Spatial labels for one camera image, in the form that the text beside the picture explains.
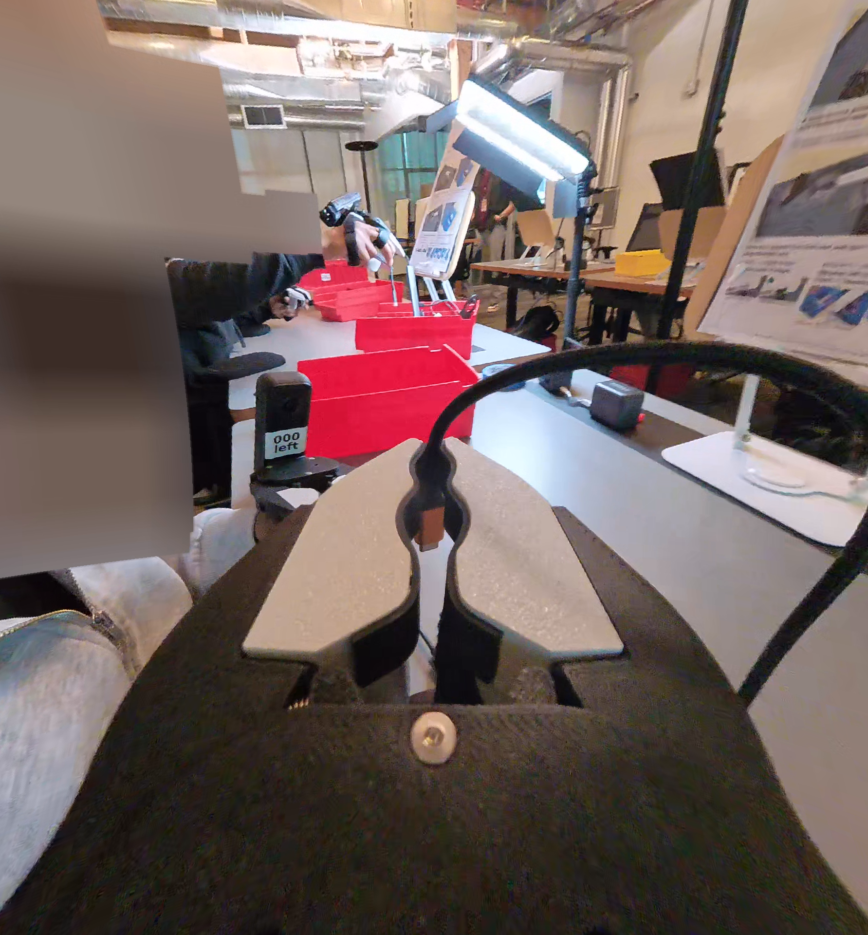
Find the red bag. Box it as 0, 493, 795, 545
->
627, 361, 698, 399

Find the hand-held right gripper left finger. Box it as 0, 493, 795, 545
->
242, 437, 424, 688

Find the light panel stand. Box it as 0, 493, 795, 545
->
559, 164, 601, 352

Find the black stand with round top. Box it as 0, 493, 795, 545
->
653, 0, 750, 343
344, 139, 378, 214

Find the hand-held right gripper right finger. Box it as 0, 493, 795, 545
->
434, 437, 628, 706

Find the black cable with gold plug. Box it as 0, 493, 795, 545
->
408, 342, 868, 706

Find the silver ventilation duct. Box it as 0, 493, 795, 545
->
222, 29, 632, 111

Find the grey box device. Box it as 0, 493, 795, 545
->
591, 380, 645, 430

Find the wooden work table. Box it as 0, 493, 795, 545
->
470, 259, 698, 330

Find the person's left forearm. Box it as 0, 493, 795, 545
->
182, 506, 259, 596

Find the black backpack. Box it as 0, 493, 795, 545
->
510, 305, 562, 344

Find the led light panel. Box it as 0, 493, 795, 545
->
425, 76, 597, 213

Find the red plastic bin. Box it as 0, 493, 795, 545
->
355, 299, 480, 359
319, 281, 406, 322
297, 345, 480, 460
298, 262, 370, 292

